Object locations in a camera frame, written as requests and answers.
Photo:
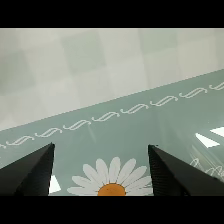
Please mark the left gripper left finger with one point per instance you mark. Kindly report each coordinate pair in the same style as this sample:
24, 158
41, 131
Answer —
30, 174

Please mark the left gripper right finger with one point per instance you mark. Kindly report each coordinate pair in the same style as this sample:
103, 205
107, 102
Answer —
176, 175

